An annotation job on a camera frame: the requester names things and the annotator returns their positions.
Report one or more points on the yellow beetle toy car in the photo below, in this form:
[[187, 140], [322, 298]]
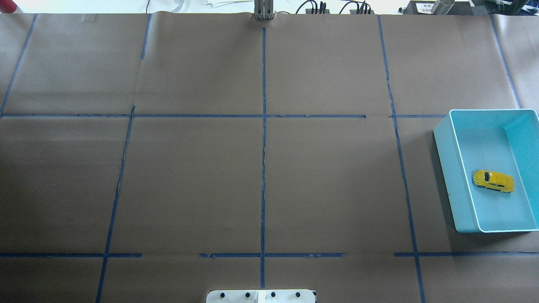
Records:
[[493, 180]]

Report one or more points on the turquoise plastic bin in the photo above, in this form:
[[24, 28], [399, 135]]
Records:
[[501, 140]]

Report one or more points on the metal cup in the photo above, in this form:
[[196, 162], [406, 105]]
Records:
[[442, 7]]

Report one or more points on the red cylinder bottle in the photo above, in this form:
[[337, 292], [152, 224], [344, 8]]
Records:
[[8, 6]]

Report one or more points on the aluminium frame post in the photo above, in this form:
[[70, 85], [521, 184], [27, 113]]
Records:
[[264, 10]]

